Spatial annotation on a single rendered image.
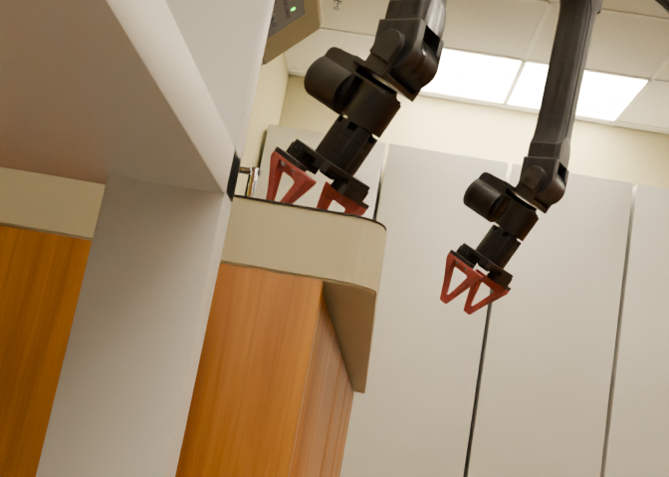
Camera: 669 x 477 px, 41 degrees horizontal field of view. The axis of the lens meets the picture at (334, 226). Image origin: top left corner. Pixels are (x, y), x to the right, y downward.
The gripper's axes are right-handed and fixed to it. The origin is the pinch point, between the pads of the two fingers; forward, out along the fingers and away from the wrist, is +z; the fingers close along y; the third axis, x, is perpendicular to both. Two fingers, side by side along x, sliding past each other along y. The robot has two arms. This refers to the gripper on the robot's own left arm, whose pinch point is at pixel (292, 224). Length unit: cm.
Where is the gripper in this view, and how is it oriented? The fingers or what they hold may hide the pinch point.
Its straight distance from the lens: 110.1
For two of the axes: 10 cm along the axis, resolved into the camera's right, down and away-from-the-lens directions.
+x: 6.4, 5.1, -5.8
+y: -5.2, -2.7, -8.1
